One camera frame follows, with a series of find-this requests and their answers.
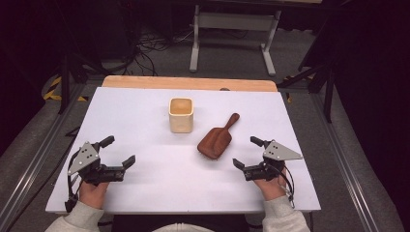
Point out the wooden board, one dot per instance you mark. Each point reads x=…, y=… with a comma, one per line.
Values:
x=190, y=83

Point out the person's right hand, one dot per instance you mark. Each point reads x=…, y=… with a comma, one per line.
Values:
x=271, y=188

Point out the person's torso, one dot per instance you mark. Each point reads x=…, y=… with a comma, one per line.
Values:
x=180, y=225

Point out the aluminium rail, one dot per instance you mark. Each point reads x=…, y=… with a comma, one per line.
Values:
x=38, y=161
x=348, y=174

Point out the cream square cup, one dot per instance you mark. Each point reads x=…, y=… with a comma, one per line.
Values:
x=181, y=121

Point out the person's left hand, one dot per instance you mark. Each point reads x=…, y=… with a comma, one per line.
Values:
x=93, y=194

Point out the brown wooden scoop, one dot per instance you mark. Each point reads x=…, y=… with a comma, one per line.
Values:
x=216, y=141

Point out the yellow black hazard tape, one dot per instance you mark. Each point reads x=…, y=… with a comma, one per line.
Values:
x=53, y=88

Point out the black metal stand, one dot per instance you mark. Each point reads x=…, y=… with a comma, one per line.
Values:
x=66, y=83
x=328, y=93

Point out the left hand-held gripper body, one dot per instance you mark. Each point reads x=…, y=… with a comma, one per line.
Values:
x=84, y=157

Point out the white metal stand frame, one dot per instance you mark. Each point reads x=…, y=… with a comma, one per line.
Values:
x=233, y=22

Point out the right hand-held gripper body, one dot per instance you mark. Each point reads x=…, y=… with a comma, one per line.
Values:
x=277, y=154

